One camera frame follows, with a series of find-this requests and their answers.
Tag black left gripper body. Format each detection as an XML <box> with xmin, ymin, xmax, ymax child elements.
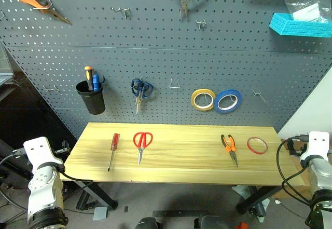
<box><xmin>53</xmin><ymin>140</ymin><xmax>72</xmax><ymax>155</ymax></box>

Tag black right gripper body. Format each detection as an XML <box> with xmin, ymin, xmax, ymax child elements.
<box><xmin>286</xmin><ymin>137</ymin><xmax>307</xmax><ymax>158</ymax></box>

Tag red tape roll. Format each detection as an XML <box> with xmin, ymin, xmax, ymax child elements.
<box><xmin>246</xmin><ymin>136</ymin><xmax>268</xmax><ymax>155</ymax></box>

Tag black cup holder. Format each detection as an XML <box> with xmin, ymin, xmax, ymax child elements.
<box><xmin>75</xmin><ymin>80</ymin><xmax>106</xmax><ymax>115</ymax></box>

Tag black table leg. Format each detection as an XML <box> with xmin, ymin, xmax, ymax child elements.
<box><xmin>235</xmin><ymin>186</ymin><xmax>283</xmax><ymax>215</ymax></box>
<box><xmin>76</xmin><ymin>181</ymin><xmax>119</xmax><ymax>211</ymax></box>

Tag orange black needle-nose pliers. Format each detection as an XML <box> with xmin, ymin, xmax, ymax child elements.
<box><xmin>220</xmin><ymin>134</ymin><xmax>239</xmax><ymax>168</ymax></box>

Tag grey foot pedal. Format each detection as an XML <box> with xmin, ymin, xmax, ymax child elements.
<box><xmin>92</xmin><ymin>206</ymin><xmax>109</xmax><ymax>221</ymax></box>

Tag blue tape roll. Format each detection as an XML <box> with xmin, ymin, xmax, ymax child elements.
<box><xmin>213</xmin><ymin>89</ymin><xmax>243</xmax><ymax>115</ymax></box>

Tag yellow tape roll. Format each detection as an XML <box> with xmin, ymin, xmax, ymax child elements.
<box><xmin>191</xmin><ymin>88</ymin><xmax>216</xmax><ymax>112</ymax></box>

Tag cyan plastic basket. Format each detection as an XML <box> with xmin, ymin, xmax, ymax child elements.
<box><xmin>269</xmin><ymin>12</ymin><xmax>332</xmax><ymax>38</ymax></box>

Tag grey metal pegboard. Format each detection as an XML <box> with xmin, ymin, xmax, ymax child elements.
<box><xmin>0</xmin><ymin>0</ymin><xmax>332</xmax><ymax>139</ymax></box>

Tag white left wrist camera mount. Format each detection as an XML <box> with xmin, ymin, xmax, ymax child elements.
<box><xmin>23</xmin><ymin>136</ymin><xmax>64</xmax><ymax>173</ymax></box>

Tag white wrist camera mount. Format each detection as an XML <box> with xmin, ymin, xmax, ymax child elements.
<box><xmin>23</xmin><ymin>136</ymin><xmax>64</xmax><ymax>173</ymax></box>
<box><xmin>300</xmin><ymin>131</ymin><xmax>332</xmax><ymax>163</ymax></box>

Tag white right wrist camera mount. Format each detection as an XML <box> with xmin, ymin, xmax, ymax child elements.
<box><xmin>300</xmin><ymin>131</ymin><xmax>332</xmax><ymax>163</ymax></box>

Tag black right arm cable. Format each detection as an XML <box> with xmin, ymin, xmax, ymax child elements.
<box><xmin>275</xmin><ymin>134</ymin><xmax>316</xmax><ymax>228</ymax></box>

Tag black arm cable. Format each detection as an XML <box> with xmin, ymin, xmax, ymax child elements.
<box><xmin>0</xmin><ymin>147</ymin><xmax>94</xmax><ymax>211</ymax></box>
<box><xmin>275</xmin><ymin>134</ymin><xmax>316</xmax><ymax>228</ymax></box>

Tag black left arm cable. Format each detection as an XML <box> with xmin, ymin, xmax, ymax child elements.
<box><xmin>0</xmin><ymin>147</ymin><xmax>94</xmax><ymax>211</ymax></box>

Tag red handled screwdriver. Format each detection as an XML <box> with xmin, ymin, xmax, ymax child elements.
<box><xmin>107</xmin><ymin>133</ymin><xmax>121</xmax><ymax>172</ymax></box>

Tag blue handled screwdriver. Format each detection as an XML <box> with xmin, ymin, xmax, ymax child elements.
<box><xmin>92</xmin><ymin>74</ymin><xmax>101</xmax><ymax>92</ymax></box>

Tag orange black handled screwdriver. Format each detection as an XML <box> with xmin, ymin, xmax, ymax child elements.
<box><xmin>84</xmin><ymin>66</ymin><xmax>94</xmax><ymax>92</ymax></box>

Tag red handled scissors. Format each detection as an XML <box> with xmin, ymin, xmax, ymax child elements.
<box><xmin>133</xmin><ymin>131</ymin><xmax>154</xmax><ymax>167</ymax></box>

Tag blue handled scissors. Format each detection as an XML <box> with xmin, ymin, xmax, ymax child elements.
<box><xmin>131</xmin><ymin>78</ymin><xmax>154</xmax><ymax>115</ymax></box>

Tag white black handled pliers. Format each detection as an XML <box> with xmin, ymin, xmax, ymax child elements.
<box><xmin>169</xmin><ymin>0</ymin><xmax>207</xmax><ymax>21</ymax></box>

